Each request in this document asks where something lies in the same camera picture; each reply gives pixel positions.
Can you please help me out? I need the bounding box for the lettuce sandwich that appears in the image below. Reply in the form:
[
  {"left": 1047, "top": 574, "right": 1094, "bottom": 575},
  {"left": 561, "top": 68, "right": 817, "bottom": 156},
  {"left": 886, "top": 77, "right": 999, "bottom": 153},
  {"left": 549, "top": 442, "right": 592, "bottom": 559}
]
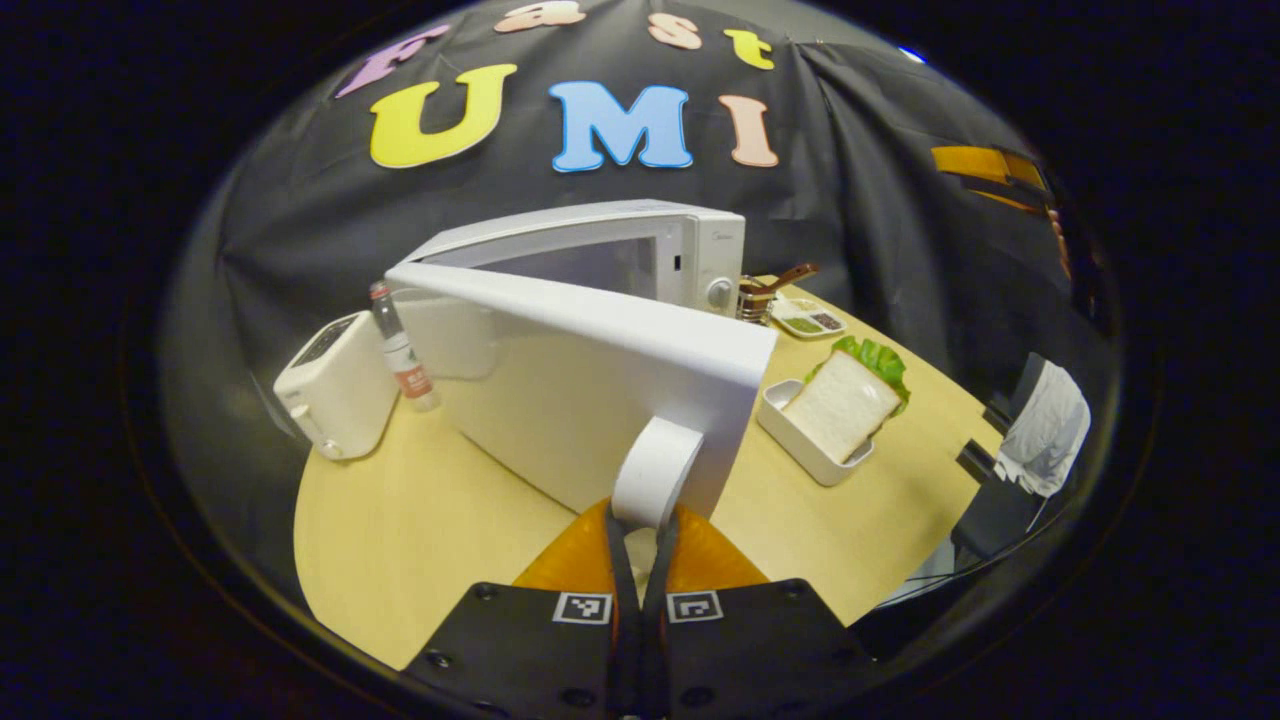
[{"left": 782, "top": 335, "right": 912, "bottom": 466}]

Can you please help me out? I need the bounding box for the clear water bottle red label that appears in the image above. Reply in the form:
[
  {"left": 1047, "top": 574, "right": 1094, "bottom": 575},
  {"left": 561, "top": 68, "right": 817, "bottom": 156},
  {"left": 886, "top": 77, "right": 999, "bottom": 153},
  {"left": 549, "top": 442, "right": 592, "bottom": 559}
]
[{"left": 368, "top": 282, "right": 442, "bottom": 413}]

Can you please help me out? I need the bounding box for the white rectangular tray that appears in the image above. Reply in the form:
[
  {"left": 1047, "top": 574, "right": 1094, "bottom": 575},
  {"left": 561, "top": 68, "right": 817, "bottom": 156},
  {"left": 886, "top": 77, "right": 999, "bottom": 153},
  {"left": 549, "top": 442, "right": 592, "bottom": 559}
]
[{"left": 757, "top": 378, "right": 877, "bottom": 488}]

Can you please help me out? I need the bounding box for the black chair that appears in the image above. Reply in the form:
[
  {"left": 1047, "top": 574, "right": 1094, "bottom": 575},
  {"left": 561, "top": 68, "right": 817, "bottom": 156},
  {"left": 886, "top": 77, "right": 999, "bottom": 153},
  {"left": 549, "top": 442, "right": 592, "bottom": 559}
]
[{"left": 950, "top": 352, "right": 1056, "bottom": 573}]

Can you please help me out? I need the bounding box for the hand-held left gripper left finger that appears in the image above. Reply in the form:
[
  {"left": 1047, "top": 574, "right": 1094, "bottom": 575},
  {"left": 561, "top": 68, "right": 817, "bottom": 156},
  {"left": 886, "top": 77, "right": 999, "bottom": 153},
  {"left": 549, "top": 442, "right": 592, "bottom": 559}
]
[{"left": 400, "top": 498, "right": 642, "bottom": 720}]

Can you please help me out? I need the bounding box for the white toaster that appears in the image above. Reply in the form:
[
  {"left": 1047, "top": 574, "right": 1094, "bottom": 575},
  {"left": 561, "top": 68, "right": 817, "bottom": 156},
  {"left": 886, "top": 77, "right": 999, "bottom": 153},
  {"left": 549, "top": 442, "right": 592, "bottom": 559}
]
[{"left": 273, "top": 310, "right": 401, "bottom": 461}]

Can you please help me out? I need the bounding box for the white microwave oven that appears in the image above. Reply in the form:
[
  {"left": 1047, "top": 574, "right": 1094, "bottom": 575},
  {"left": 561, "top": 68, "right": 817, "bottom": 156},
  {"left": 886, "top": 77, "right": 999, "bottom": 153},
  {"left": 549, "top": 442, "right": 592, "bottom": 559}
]
[{"left": 385, "top": 198, "right": 779, "bottom": 533}]

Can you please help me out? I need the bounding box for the white divided seasoning dish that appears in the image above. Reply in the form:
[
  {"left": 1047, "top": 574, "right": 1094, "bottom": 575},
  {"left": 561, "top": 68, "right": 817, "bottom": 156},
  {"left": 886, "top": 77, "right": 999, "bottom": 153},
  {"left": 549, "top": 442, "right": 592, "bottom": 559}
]
[{"left": 770, "top": 296, "right": 849, "bottom": 340}]

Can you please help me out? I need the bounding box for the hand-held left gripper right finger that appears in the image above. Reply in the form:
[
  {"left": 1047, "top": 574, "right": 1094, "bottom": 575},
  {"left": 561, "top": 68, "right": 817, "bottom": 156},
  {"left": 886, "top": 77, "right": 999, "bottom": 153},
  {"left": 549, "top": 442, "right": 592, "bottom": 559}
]
[{"left": 640, "top": 505, "right": 883, "bottom": 720}]

